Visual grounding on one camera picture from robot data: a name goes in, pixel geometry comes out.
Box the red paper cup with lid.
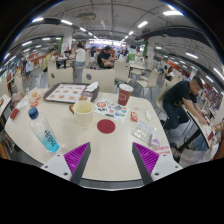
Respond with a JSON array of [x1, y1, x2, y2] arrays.
[[117, 83, 134, 107]]

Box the small purple-white sachet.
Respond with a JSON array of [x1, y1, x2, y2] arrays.
[[150, 134, 162, 148]]

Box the clear blue-capped water bottle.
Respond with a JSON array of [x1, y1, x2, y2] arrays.
[[27, 106, 60, 154]]

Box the crumpled white napkin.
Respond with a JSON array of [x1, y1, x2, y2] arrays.
[[144, 110, 153, 122]]

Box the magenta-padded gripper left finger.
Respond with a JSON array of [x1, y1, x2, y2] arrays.
[[40, 142, 92, 185]]

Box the colourful printed sticker sheet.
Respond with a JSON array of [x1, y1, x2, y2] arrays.
[[93, 98, 130, 123]]

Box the brown food tray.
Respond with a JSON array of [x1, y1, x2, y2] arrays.
[[43, 82, 100, 104]]

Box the beige chair with round hole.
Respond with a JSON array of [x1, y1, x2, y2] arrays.
[[81, 68, 116, 94], [47, 60, 74, 89]]

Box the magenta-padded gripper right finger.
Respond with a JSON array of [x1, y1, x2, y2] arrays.
[[131, 142, 184, 186]]

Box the ceiling air conditioner unit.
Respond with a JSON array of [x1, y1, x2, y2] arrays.
[[77, 12, 97, 22]]

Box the neighbouring beige table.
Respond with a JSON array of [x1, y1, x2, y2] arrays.
[[182, 106, 216, 153]]

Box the flat round red coaster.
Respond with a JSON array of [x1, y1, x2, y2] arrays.
[[96, 119, 116, 135]]

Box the person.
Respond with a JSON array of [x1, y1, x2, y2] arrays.
[[164, 65, 175, 82], [25, 57, 34, 84], [41, 48, 58, 73], [96, 45, 116, 70], [72, 42, 87, 69], [162, 75, 208, 131]]

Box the clear plastic wipe packet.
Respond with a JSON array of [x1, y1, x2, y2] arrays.
[[130, 120, 157, 145]]

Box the white tissue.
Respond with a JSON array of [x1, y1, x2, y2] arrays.
[[85, 81, 100, 93]]

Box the cream ceramic mug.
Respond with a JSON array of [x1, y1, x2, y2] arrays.
[[68, 100, 95, 129]]

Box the red ketchup sachet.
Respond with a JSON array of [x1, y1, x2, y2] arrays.
[[130, 111, 139, 123]]

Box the ceiling lights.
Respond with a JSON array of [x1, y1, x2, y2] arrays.
[[3, 9, 224, 81]]

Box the fried food piece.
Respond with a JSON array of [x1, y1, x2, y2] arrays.
[[77, 94, 93, 103]]

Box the small red box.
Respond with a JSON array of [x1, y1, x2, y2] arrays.
[[9, 107, 20, 120]]

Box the red-lettered table sticker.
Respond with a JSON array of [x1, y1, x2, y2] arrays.
[[151, 144, 173, 158]]

